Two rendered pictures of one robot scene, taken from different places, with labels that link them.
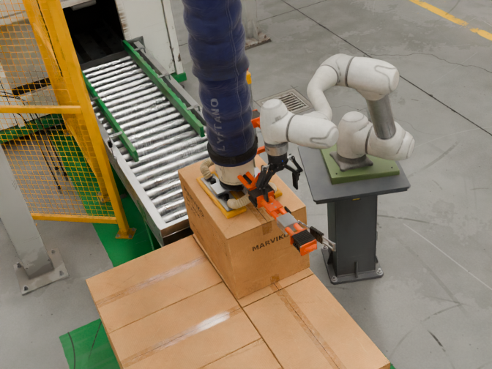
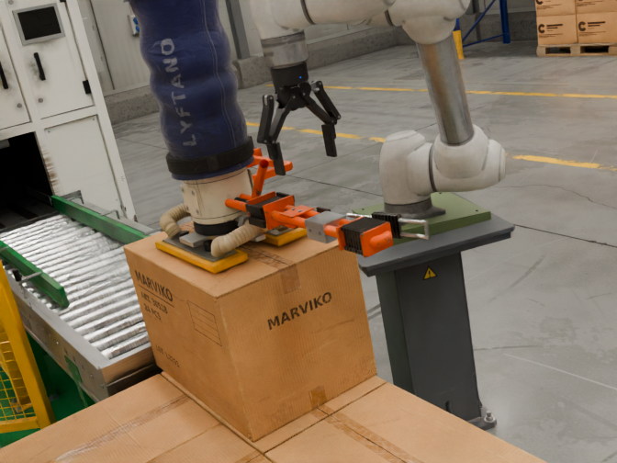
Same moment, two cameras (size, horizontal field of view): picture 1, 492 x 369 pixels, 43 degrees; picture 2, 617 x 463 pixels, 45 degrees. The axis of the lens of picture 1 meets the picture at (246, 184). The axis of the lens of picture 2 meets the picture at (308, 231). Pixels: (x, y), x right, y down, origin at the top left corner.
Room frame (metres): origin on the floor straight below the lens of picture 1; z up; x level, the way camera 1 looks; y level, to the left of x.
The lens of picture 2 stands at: (0.41, 0.15, 1.59)
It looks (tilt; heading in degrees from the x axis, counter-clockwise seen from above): 19 degrees down; 350
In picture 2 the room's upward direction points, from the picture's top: 11 degrees counter-clockwise
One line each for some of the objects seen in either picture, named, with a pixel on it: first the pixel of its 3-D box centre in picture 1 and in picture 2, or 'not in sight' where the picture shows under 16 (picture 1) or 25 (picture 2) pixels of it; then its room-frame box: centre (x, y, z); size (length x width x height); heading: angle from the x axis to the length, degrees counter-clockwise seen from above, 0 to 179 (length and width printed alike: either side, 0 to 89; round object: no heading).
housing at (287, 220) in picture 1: (287, 223); (326, 227); (1.89, -0.14, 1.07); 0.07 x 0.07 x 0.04; 23
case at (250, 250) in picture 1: (242, 217); (245, 308); (2.34, 0.04, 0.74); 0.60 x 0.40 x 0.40; 21
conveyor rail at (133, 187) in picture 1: (105, 141); (16, 300); (3.59, 0.91, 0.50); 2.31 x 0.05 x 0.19; 22
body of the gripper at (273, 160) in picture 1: (277, 159); (292, 86); (1.92, -0.13, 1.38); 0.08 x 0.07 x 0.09; 112
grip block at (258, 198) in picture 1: (261, 194); (271, 209); (2.09, -0.06, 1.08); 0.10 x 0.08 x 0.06; 113
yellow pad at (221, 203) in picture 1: (220, 191); (197, 244); (2.28, 0.12, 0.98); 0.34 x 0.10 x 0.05; 23
